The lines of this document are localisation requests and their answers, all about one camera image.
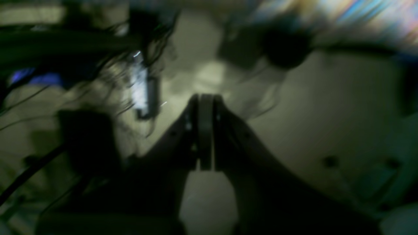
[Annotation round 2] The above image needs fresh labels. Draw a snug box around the black cable bundle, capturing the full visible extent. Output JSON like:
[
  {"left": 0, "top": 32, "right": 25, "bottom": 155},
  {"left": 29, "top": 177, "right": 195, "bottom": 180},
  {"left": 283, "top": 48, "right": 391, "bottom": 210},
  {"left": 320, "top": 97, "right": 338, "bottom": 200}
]
[{"left": 0, "top": 7, "right": 180, "bottom": 137}]

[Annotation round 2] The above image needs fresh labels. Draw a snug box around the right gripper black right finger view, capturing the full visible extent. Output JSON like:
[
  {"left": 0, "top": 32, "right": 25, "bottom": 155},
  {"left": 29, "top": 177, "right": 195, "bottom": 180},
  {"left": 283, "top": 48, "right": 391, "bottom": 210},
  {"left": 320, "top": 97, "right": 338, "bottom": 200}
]
[{"left": 213, "top": 95, "right": 381, "bottom": 235}]

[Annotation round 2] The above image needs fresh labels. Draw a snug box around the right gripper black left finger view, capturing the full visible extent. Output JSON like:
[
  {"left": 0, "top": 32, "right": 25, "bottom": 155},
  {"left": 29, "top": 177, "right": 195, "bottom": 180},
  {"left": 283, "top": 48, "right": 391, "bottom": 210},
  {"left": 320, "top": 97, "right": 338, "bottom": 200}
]
[{"left": 35, "top": 95, "right": 199, "bottom": 235}]

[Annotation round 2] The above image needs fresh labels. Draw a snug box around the patterned tablecloth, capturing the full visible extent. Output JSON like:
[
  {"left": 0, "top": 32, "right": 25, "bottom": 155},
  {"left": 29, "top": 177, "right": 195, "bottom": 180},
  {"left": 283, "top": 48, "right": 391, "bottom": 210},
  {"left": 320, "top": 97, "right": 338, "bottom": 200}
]
[{"left": 249, "top": 0, "right": 417, "bottom": 55}]

